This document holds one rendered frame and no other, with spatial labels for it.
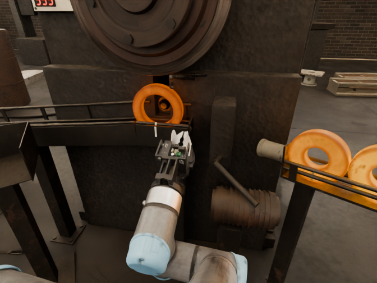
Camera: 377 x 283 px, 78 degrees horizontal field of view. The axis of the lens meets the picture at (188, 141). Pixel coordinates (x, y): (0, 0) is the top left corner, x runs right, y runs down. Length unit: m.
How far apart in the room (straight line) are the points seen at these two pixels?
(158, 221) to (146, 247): 0.05
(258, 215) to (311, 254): 0.67
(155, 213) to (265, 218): 0.43
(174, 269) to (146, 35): 0.56
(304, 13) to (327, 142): 0.41
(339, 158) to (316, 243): 0.84
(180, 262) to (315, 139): 0.46
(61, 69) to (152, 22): 0.49
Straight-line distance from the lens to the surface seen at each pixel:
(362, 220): 1.75
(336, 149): 0.70
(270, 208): 0.81
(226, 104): 0.76
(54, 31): 1.10
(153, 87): 0.81
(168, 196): 0.48
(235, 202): 0.79
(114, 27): 0.71
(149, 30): 0.67
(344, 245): 1.55
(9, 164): 1.01
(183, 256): 0.53
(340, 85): 4.01
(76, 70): 1.02
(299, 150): 0.74
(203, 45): 0.73
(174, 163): 0.53
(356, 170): 0.72
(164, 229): 0.46
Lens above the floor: 1.06
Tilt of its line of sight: 29 degrees down
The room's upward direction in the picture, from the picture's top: straight up
